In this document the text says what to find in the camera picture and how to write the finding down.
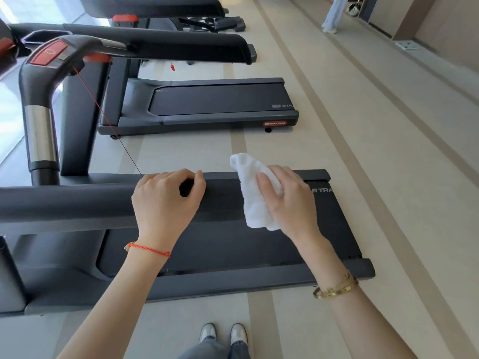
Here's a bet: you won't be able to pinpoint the person's left hand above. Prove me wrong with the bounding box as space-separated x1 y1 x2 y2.
131 168 207 255

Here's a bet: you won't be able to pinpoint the person's right hand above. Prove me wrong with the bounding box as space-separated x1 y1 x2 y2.
256 165 323 246

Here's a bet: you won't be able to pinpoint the white cleaning cloth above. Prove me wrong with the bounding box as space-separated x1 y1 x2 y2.
229 153 285 232

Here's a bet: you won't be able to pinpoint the dark grey treadmill red button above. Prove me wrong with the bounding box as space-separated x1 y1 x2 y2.
0 18 376 318

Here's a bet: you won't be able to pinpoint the person's left forearm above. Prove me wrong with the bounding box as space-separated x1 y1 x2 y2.
56 241 173 359

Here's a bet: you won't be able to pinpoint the person's right forearm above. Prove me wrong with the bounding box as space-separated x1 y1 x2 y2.
294 235 418 359

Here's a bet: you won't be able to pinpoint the dark grey treadmill red label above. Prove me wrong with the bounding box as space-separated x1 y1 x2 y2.
7 22 300 141

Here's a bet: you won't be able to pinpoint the gold bangle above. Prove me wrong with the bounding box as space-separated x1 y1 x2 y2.
313 279 360 300

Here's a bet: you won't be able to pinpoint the person's left white shoe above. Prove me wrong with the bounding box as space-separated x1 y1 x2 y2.
199 323 218 345

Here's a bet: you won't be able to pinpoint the person's white shoe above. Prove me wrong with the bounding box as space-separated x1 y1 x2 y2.
229 323 248 347
199 323 218 345

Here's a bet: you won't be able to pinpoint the person's right white shoe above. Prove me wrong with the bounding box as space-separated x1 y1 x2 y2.
229 323 248 347

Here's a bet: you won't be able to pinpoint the blue jeans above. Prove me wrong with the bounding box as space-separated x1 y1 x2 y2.
176 337 251 359

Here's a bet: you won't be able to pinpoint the black treadmill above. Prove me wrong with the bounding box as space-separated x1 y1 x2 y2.
79 0 247 33

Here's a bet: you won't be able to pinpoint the red string bracelet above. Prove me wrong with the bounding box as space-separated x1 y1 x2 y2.
124 241 171 259

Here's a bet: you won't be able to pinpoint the red safety cord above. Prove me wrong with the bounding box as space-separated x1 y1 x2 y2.
72 66 143 175

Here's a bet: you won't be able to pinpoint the thin gold chain bracelet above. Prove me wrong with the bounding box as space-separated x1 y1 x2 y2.
318 271 355 293

